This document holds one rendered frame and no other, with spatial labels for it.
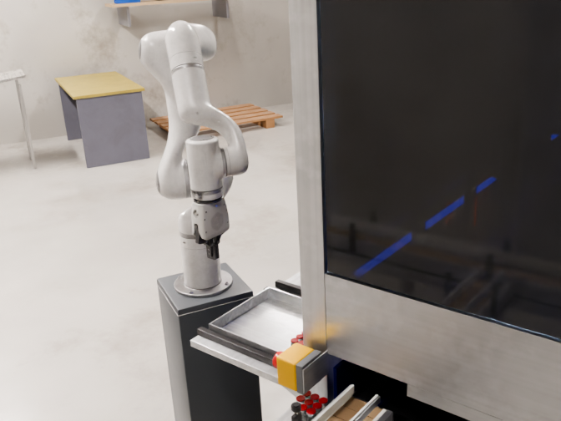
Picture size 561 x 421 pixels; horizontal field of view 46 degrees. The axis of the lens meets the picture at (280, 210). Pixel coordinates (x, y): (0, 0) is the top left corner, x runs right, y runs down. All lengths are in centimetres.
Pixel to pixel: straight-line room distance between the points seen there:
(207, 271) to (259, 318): 28
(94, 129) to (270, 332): 513
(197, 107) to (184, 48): 17
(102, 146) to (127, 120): 36
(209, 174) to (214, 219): 13
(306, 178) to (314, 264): 19
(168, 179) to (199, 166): 31
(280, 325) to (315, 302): 43
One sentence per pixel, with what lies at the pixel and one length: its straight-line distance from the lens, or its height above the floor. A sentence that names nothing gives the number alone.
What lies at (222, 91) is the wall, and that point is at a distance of 878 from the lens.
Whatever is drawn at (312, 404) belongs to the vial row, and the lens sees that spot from 149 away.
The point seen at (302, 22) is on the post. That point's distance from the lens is 126.
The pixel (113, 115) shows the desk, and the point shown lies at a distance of 677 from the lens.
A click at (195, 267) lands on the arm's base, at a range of 207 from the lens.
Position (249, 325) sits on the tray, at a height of 88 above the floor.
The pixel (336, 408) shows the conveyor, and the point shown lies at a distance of 143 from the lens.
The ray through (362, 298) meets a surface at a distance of 135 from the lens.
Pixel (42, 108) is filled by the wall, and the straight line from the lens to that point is 830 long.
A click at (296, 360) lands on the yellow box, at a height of 103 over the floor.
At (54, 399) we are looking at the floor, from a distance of 330.
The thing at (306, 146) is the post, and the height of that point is 148.
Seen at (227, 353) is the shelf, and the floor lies 88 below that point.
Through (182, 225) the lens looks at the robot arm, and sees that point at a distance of 204.
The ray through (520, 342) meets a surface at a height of 119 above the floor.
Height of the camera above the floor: 182
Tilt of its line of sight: 21 degrees down
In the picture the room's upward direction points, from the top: 3 degrees counter-clockwise
